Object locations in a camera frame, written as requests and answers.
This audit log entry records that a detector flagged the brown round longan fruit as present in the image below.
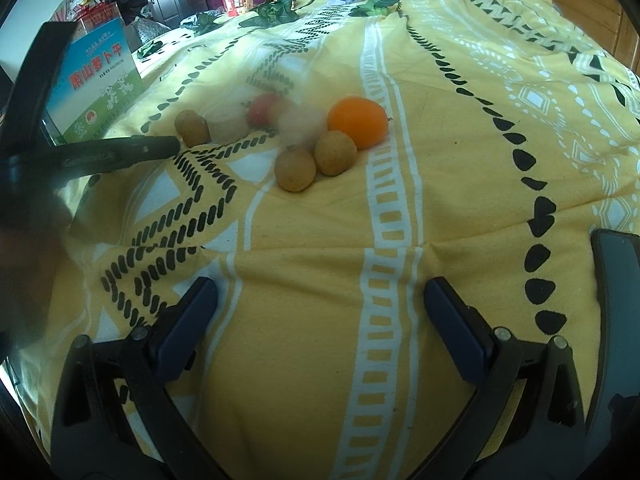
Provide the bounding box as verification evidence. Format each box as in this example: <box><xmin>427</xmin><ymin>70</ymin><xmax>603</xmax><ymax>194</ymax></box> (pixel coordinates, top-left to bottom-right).
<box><xmin>274</xmin><ymin>146</ymin><xmax>317</xmax><ymax>193</ymax></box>

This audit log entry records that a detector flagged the pale taro chunk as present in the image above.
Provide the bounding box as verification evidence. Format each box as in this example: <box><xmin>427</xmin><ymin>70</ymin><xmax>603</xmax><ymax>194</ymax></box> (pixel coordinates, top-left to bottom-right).
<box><xmin>274</xmin><ymin>104</ymin><xmax>328</xmax><ymax>151</ymax></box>
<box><xmin>205</xmin><ymin>104</ymin><xmax>250</xmax><ymax>145</ymax></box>

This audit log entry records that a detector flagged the blue green carton box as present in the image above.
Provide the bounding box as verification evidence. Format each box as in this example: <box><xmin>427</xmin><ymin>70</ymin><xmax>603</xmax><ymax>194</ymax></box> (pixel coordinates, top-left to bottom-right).
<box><xmin>46</xmin><ymin>18</ymin><xmax>143</xmax><ymax>145</ymax></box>

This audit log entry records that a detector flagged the brown round fruit left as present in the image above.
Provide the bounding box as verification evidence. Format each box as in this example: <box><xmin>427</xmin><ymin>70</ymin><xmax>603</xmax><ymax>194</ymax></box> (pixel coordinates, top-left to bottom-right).
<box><xmin>175</xmin><ymin>110</ymin><xmax>210</xmax><ymax>148</ymax></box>

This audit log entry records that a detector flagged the green leaf vegetable far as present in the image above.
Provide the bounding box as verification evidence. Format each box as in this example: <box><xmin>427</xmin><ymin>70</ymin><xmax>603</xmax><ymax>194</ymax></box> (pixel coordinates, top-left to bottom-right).
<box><xmin>136</xmin><ymin>40</ymin><xmax>164</xmax><ymax>60</ymax></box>

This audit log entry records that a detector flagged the green leaf vegetable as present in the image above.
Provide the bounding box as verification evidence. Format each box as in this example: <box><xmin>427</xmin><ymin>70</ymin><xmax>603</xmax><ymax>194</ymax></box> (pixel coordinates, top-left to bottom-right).
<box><xmin>180</xmin><ymin>11</ymin><xmax>220</xmax><ymax>36</ymax></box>
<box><xmin>136</xmin><ymin>40</ymin><xmax>164</xmax><ymax>60</ymax></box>
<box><xmin>349</xmin><ymin>0</ymin><xmax>400</xmax><ymax>18</ymax></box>
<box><xmin>239</xmin><ymin>0</ymin><xmax>299</xmax><ymax>28</ymax></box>

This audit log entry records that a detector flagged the green leaf vegetable left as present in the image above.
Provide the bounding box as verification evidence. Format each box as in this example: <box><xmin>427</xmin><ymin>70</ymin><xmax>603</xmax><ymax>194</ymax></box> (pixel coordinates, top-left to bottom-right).
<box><xmin>180</xmin><ymin>11</ymin><xmax>220</xmax><ymax>36</ymax></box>

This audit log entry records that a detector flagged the red tomato fruit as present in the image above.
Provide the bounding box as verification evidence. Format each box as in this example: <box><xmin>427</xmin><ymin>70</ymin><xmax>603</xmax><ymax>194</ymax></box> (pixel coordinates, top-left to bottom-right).
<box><xmin>247</xmin><ymin>93</ymin><xmax>280</xmax><ymax>127</ymax></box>

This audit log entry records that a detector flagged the red instant noodle cup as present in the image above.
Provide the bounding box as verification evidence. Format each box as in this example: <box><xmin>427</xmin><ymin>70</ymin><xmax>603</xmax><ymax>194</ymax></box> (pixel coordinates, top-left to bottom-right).
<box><xmin>221</xmin><ymin>0</ymin><xmax>254</xmax><ymax>18</ymax></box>

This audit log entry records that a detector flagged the green leaf vegetable middle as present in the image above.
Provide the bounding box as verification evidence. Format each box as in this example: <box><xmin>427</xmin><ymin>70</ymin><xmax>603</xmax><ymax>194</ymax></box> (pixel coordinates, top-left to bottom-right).
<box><xmin>239</xmin><ymin>0</ymin><xmax>299</xmax><ymax>28</ymax></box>

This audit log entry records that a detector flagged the brown round fruit middle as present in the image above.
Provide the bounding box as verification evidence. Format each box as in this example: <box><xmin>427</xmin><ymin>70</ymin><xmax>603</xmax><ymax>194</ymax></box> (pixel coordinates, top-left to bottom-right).
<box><xmin>314</xmin><ymin>130</ymin><xmax>358</xmax><ymax>177</ymax></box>

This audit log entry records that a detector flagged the yellow patterned bed sheet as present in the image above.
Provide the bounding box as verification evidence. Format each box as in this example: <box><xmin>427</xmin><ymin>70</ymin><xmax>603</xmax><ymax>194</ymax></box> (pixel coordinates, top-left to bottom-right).
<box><xmin>11</xmin><ymin>0</ymin><xmax>639</xmax><ymax>479</ymax></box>

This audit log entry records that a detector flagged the orange fruit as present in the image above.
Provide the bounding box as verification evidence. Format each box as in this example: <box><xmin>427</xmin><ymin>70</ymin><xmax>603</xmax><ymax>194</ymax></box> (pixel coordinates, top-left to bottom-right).
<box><xmin>328</xmin><ymin>96</ymin><xmax>388</xmax><ymax>150</ymax></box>

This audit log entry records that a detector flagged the green leaf vegetable right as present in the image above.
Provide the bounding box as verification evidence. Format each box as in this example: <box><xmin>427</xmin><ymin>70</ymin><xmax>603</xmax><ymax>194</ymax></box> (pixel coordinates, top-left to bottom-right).
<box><xmin>349</xmin><ymin>0</ymin><xmax>400</xmax><ymax>18</ymax></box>

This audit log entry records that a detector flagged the wooden headboard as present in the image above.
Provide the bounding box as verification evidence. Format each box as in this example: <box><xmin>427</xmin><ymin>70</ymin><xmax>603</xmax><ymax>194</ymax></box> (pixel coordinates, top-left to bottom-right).
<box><xmin>552</xmin><ymin>0</ymin><xmax>639</xmax><ymax>74</ymax></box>

